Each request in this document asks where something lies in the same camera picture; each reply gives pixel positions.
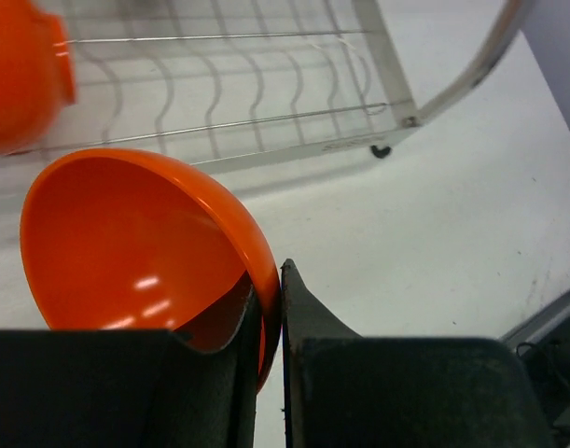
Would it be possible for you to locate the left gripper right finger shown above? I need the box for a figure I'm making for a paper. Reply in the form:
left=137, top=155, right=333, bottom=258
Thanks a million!
left=282, top=260, right=554, bottom=447

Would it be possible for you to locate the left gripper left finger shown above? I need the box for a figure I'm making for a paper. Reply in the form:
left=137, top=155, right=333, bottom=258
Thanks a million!
left=0, top=287, right=259, bottom=447

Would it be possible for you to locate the steel two-tier dish rack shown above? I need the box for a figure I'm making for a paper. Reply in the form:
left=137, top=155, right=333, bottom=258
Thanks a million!
left=0, top=1, right=532, bottom=178

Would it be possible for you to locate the orange bowl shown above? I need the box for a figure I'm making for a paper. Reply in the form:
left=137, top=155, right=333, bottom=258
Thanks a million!
left=20, top=148, right=281, bottom=384
left=0, top=1, right=76, bottom=156

